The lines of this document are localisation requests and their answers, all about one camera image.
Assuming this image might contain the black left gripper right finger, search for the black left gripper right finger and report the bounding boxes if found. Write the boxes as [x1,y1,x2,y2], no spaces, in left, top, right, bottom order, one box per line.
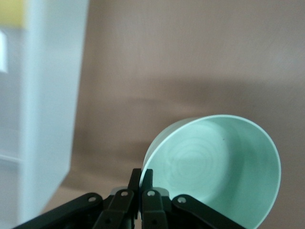
[140,168,244,229]

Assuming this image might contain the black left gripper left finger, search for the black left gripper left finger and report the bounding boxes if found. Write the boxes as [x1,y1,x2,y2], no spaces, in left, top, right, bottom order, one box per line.
[14,167,143,229]

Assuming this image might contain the mint green bowl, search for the mint green bowl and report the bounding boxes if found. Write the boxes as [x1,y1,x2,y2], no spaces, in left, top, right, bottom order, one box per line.
[142,114,282,229]

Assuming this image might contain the clear plastic bin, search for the clear plastic bin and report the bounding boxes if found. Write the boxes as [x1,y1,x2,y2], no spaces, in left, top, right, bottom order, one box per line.
[0,0,90,229]

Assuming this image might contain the brown table mat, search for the brown table mat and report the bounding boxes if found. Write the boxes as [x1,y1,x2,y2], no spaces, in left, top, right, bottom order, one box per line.
[41,0,305,229]

